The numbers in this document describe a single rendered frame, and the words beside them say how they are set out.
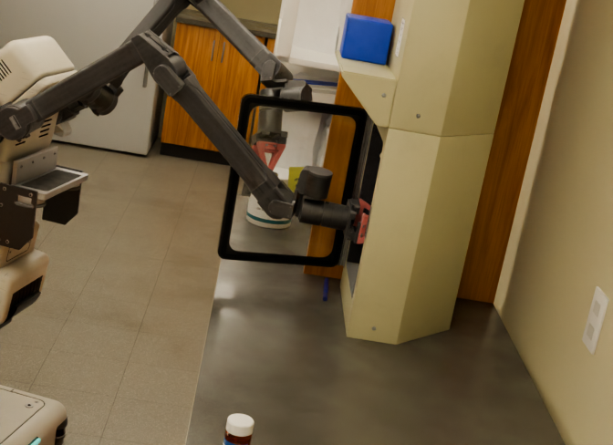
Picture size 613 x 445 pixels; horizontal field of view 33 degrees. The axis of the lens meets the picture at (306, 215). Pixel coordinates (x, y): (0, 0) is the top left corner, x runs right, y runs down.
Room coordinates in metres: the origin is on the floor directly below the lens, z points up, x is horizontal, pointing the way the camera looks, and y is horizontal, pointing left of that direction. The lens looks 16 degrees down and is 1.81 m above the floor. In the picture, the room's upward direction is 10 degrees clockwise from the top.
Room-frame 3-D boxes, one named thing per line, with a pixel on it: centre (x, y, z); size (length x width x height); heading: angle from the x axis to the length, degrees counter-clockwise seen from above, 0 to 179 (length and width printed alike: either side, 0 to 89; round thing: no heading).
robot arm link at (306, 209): (2.25, -0.01, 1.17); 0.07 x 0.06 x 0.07; 94
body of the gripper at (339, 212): (2.25, -0.07, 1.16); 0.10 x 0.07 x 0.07; 4
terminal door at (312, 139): (2.37, 0.05, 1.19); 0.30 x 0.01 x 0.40; 108
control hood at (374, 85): (2.27, -0.07, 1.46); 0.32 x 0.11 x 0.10; 4
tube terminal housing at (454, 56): (2.28, -0.25, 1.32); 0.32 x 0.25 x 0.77; 4
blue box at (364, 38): (2.35, -0.06, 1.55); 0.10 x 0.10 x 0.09; 4
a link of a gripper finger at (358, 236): (2.22, -0.14, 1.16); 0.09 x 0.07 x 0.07; 94
